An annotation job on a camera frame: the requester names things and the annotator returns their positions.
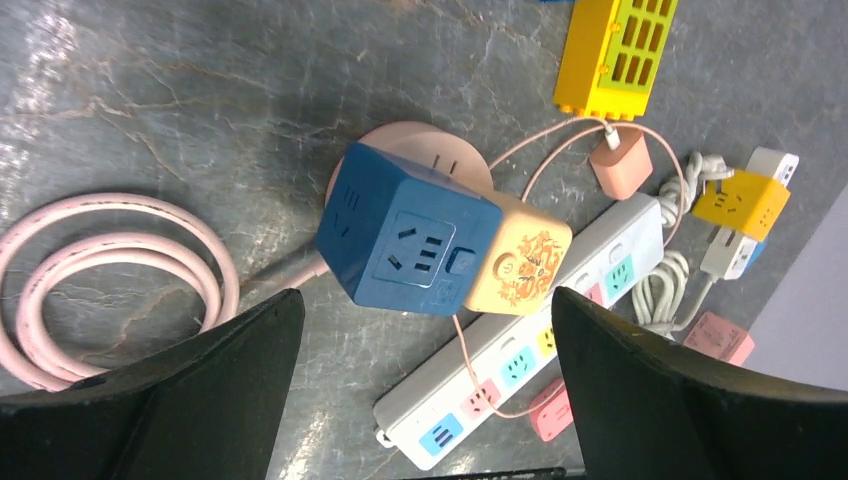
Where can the blue plug adapter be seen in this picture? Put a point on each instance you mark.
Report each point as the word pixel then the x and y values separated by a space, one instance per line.
pixel 756 253

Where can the yellow cube socket adapter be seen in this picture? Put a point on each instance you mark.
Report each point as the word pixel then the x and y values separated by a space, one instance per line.
pixel 746 202

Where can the pink cube socket adapter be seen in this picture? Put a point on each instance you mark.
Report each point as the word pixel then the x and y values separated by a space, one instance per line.
pixel 721 339

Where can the large white power strip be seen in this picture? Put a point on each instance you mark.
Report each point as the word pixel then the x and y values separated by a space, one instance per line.
pixel 453 392

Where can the yellow grid block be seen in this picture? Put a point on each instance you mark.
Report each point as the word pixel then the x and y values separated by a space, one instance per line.
pixel 611 57

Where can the wooden tan cube adapter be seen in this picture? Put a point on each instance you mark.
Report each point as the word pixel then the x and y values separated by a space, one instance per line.
pixel 524 257

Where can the small white USB power strip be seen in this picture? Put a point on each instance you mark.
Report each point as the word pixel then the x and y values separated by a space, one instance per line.
pixel 728 250

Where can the pink USB charger plug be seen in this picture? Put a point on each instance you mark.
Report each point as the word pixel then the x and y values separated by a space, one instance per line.
pixel 621 163

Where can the blue cube adapter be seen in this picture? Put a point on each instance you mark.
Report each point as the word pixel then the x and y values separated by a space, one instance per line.
pixel 400 236

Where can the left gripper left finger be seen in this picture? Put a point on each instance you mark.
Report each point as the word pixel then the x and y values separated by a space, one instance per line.
pixel 206 408

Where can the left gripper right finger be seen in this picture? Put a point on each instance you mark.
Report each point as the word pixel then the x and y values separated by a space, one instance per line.
pixel 645 407

